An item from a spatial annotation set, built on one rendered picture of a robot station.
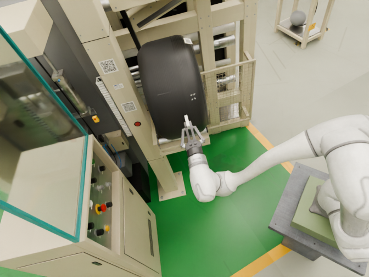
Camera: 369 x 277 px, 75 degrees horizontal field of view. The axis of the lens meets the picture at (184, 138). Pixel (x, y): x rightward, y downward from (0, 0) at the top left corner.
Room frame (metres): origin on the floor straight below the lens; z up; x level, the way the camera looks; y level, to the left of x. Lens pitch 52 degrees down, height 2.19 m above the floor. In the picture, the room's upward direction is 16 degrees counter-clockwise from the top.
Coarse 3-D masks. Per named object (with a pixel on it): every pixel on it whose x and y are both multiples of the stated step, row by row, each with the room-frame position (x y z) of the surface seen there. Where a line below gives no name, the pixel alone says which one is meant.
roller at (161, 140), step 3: (204, 129) 1.00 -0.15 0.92; (207, 129) 1.00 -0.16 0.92; (201, 132) 0.99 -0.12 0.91; (204, 132) 0.99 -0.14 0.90; (207, 132) 0.99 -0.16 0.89; (195, 135) 0.99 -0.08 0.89; (159, 138) 1.03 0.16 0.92; (162, 138) 1.02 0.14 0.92; (165, 138) 1.02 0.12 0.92; (177, 138) 1.00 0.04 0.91; (180, 138) 1.00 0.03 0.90; (159, 141) 1.01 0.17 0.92; (162, 141) 1.01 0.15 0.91; (165, 141) 1.00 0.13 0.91; (168, 141) 1.00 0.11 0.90; (171, 141) 1.00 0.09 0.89; (159, 144) 1.01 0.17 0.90
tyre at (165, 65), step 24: (144, 48) 1.20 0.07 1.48; (168, 48) 1.13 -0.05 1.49; (192, 48) 1.13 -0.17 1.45; (144, 72) 1.04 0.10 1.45; (168, 72) 1.00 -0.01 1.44; (192, 72) 0.98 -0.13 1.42; (144, 96) 1.00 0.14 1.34; (168, 96) 0.92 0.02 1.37; (168, 120) 0.87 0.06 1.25; (192, 120) 0.86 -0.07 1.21
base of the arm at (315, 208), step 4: (316, 188) 0.48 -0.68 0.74; (320, 188) 0.47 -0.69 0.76; (316, 192) 0.45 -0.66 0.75; (316, 196) 0.43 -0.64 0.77; (316, 200) 0.40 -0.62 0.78; (312, 204) 0.40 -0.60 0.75; (316, 204) 0.39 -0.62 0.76; (312, 208) 0.37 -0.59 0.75; (316, 208) 0.37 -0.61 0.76; (320, 208) 0.36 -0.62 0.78; (312, 212) 0.36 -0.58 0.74; (316, 212) 0.35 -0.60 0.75; (320, 212) 0.34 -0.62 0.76; (324, 212) 0.33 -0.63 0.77; (324, 216) 0.32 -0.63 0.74
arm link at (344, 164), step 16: (352, 144) 0.31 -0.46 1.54; (368, 144) 0.30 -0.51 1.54; (336, 160) 0.29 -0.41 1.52; (352, 160) 0.26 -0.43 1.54; (368, 160) 0.25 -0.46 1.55; (336, 176) 0.25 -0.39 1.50; (352, 176) 0.22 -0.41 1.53; (368, 176) 0.21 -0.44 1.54; (336, 192) 0.22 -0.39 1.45; (352, 192) 0.19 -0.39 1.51; (368, 192) 0.17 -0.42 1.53; (352, 208) 0.16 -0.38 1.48; (368, 208) 0.14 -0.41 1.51; (336, 224) 0.22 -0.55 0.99; (352, 224) 0.17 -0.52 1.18; (368, 224) 0.16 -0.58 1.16; (336, 240) 0.17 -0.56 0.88; (352, 240) 0.14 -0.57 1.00; (368, 240) 0.12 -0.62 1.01; (352, 256) 0.09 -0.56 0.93; (368, 256) 0.08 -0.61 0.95
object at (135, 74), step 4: (136, 56) 1.61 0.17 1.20; (128, 60) 1.62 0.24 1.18; (132, 60) 1.62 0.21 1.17; (136, 60) 1.61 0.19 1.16; (128, 64) 1.62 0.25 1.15; (132, 64) 1.62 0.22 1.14; (136, 64) 1.61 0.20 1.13; (132, 68) 1.49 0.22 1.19; (136, 68) 1.49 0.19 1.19; (132, 72) 1.50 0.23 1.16; (136, 72) 1.49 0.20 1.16; (132, 76) 1.50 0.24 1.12; (136, 76) 1.49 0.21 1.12; (136, 80) 1.49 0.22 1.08; (140, 80) 1.48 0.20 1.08; (136, 84) 1.50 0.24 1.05; (140, 84) 1.49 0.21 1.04; (140, 88) 1.49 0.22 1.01; (140, 92) 1.49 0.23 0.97
